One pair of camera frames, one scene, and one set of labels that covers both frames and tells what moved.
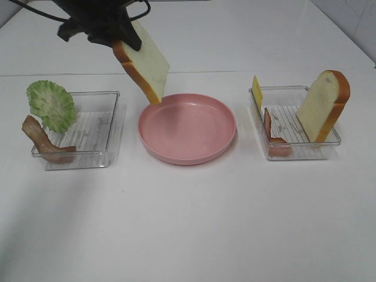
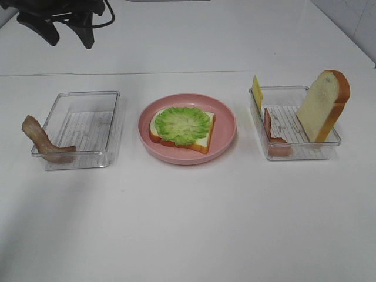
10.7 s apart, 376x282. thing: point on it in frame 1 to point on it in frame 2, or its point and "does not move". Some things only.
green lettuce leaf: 53,104 to 182,125
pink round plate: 187,129 does not move
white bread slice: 148,66 to 201,144
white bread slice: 320,110 does not move
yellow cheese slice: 257,93 does not move
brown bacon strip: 48,150 does not move
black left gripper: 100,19 to 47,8
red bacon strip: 277,147 does not move
